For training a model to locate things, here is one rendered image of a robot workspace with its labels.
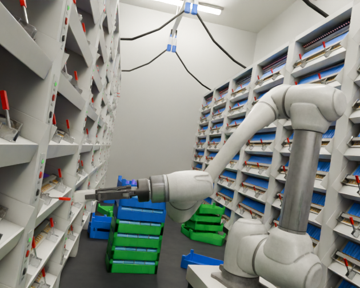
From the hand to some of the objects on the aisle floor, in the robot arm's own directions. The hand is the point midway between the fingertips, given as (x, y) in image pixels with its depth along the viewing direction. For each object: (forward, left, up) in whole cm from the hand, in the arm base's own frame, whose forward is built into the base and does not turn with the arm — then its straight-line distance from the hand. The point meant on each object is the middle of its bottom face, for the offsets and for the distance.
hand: (85, 195), depth 105 cm
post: (+27, +16, -58) cm, 66 cm away
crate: (-61, -86, -61) cm, 122 cm away
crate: (-113, -77, -61) cm, 150 cm away
